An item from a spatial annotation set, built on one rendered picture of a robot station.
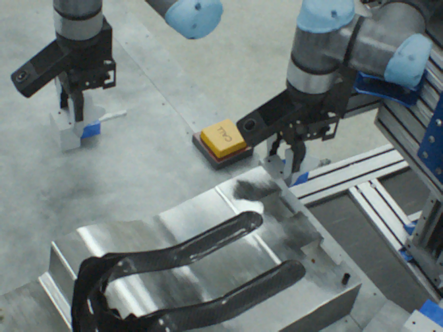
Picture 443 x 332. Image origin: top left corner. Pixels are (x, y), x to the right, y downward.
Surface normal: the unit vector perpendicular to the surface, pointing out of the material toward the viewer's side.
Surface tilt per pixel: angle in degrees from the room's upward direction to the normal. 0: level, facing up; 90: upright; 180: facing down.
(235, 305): 2
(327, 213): 0
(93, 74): 90
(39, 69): 32
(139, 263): 27
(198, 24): 90
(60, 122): 0
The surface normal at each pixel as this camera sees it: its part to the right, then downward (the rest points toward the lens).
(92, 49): 0.47, 0.70
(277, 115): -0.38, -0.40
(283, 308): 0.06, -0.64
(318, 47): -0.38, 0.67
